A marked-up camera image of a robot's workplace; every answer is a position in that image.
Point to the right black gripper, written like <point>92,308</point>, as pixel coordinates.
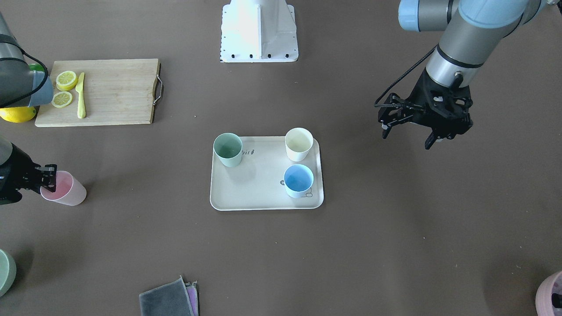
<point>18,172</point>

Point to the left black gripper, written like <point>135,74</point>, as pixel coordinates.
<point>422,90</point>

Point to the pink plastic cup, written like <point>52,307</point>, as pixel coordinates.
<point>69,191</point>

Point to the cream plastic cup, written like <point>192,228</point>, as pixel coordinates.
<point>298,142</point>

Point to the blue plastic cup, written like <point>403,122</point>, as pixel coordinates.
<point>298,180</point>

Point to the green plastic cup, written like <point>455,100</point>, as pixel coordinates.
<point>228,147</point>

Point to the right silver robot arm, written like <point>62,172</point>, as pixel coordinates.
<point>24,84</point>

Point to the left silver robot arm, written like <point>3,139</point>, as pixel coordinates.
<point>472,29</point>

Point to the cream rectangular tray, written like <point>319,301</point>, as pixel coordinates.
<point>257,183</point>

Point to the yellow lemon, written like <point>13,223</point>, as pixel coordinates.
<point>18,114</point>

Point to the yellow plastic knife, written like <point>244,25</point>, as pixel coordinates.
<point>81,106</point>

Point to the lemon slice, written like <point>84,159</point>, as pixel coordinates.
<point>66,81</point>
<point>62,99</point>

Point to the green bowl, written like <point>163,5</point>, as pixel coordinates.
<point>8,271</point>

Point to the wooden cutting board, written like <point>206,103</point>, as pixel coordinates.
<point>116,92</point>

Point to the green lime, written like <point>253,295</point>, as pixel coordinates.
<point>36,67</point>

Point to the grey folded cloth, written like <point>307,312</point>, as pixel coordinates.
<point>177,298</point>

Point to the pink bowl with ice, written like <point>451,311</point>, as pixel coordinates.
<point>548,296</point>

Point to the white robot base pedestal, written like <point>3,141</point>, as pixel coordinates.
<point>261,31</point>

